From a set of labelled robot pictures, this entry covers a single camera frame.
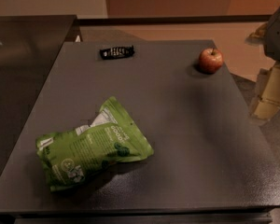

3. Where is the green rice chip bag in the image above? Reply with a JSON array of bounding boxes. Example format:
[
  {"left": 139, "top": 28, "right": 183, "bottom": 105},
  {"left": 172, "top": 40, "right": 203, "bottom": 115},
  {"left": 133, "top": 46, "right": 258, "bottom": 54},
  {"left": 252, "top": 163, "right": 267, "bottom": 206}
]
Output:
[{"left": 35, "top": 97, "right": 154, "bottom": 192}]

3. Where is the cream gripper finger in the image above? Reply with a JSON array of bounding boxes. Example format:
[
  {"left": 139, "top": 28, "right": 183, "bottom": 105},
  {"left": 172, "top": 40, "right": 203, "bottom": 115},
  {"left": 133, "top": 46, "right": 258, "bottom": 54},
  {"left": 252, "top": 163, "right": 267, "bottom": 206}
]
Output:
[
  {"left": 248, "top": 22, "right": 268, "bottom": 40},
  {"left": 249, "top": 63, "right": 280, "bottom": 120}
]

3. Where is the black snack wrapper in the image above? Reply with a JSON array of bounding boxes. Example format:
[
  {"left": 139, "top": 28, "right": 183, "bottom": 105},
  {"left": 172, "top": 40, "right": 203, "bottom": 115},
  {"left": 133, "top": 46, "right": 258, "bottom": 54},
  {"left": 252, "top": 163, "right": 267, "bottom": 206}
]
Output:
[{"left": 99, "top": 46, "right": 134, "bottom": 60}]

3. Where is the red apple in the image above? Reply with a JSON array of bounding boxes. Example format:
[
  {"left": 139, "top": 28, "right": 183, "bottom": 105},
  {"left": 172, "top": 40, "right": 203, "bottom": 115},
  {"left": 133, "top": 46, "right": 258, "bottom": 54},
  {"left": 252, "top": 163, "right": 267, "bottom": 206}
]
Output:
[{"left": 199, "top": 48, "right": 223, "bottom": 74}]

